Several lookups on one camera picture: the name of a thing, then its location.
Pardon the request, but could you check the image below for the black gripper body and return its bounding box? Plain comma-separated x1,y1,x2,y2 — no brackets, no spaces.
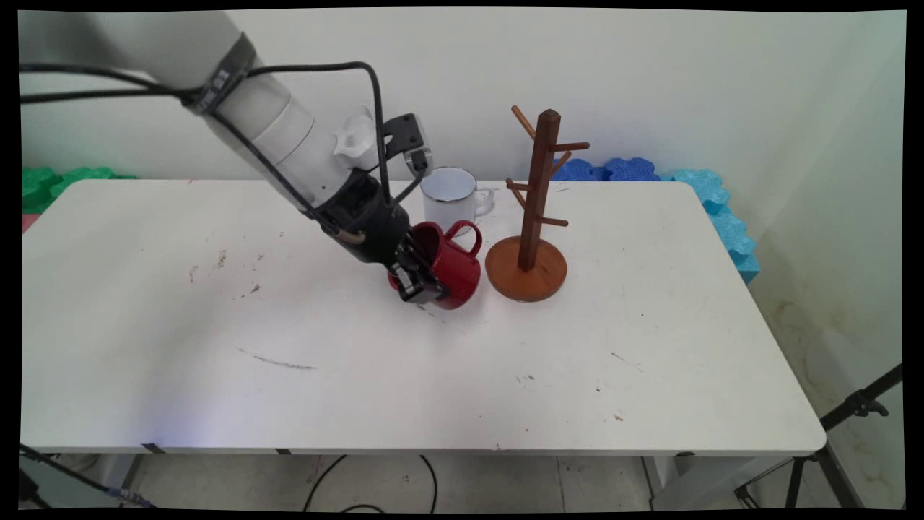
314,170,434,268

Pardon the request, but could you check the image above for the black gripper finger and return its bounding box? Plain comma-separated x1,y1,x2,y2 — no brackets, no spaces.
388,246,445,305

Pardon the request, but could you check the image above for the red speckled enamel mug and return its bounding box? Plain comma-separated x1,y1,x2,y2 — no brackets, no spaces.
388,219,484,311

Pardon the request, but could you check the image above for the white enamel mug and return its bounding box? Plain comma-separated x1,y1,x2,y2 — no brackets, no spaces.
419,167,497,236

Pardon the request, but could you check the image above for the brown wooden mug tree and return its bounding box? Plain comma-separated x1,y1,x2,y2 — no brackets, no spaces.
484,106,592,303

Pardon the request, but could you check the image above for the light blue foam mat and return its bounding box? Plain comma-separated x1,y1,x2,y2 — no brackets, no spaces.
660,168,762,285

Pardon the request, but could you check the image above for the green foam mat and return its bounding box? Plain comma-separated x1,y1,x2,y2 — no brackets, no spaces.
21,166,139,215

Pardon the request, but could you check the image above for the grey metal table leg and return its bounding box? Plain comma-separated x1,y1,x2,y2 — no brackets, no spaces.
119,454,146,492

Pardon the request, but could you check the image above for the black tripod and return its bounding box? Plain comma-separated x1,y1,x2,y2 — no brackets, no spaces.
734,363,904,511

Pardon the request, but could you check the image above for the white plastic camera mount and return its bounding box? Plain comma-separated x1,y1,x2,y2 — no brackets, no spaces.
333,106,384,173

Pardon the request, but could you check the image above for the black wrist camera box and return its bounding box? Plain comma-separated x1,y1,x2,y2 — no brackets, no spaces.
382,113,435,178

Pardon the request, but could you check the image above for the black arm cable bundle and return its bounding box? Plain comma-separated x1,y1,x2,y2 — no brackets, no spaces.
20,61,428,248

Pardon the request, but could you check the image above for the black looped floor cable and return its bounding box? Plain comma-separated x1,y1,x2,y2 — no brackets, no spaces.
302,454,440,514

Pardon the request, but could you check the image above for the grey velcro cable strap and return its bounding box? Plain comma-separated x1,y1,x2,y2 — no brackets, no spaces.
183,32,260,116

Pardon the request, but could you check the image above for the thick black cable with plug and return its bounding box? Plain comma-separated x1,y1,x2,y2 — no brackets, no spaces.
20,468,53,511

